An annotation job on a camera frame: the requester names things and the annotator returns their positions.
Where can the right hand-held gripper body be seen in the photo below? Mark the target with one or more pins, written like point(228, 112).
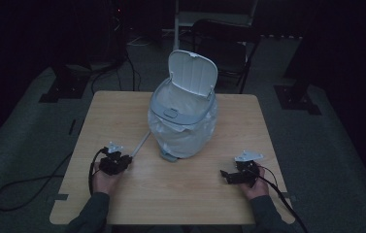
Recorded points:
point(249, 171)

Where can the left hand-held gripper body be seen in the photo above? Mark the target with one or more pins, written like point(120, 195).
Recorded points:
point(112, 163)

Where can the thin grey stick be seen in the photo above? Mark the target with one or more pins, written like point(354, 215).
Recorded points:
point(141, 143)

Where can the white grey lidded trash can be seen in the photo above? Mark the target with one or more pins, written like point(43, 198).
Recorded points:
point(177, 110)

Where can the person's left hand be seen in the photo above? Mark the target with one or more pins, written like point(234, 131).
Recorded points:
point(104, 183)

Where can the person's right hand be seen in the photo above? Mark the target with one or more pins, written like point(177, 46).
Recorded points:
point(258, 191)

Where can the grey tape strip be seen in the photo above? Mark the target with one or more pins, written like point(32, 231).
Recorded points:
point(288, 195)
point(57, 197)

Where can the white plastic trash bag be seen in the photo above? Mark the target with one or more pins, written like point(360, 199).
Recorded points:
point(183, 139)

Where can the black stand base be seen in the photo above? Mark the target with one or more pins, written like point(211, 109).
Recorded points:
point(64, 87)
point(297, 98)

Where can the black folding chair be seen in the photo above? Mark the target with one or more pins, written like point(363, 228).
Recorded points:
point(232, 48)

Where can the white metal stand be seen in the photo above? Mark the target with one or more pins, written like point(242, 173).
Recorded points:
point(179, 32)

